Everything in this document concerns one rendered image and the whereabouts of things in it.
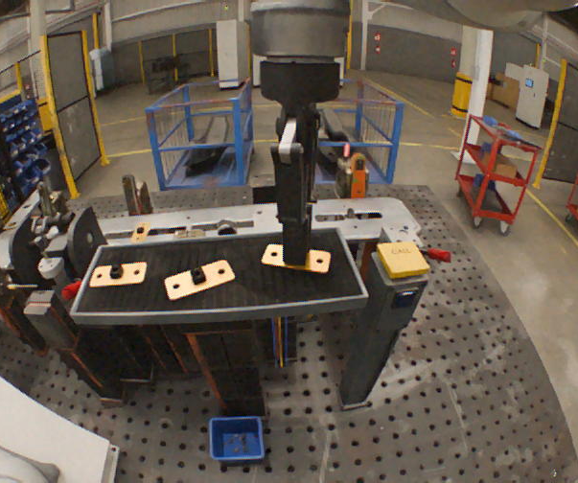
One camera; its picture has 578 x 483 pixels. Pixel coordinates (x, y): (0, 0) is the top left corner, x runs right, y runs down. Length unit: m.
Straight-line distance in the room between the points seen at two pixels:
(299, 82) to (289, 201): 0.11
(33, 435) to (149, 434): 0.30
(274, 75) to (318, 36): 0.05
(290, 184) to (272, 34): 0.13
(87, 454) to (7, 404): 0.21
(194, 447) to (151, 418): 0.13
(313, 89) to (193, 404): 0.73
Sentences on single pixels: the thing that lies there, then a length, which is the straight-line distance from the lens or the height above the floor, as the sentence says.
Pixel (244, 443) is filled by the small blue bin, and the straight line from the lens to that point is 0.75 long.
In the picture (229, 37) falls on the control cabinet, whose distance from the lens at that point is 8.47.
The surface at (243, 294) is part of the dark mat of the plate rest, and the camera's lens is 0.36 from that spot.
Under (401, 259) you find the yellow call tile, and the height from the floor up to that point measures 1.16.
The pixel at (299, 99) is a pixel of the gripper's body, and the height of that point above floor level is 1.37.
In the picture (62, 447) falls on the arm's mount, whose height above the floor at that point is 0.84.
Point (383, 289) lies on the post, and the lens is 0.42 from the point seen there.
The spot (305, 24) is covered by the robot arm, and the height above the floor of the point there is 1.44.
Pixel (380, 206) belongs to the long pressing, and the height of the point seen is 1.00.
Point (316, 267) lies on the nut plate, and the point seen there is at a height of 1.16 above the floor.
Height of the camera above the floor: 1.43
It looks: 38 degrees down
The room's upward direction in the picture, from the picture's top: straight up
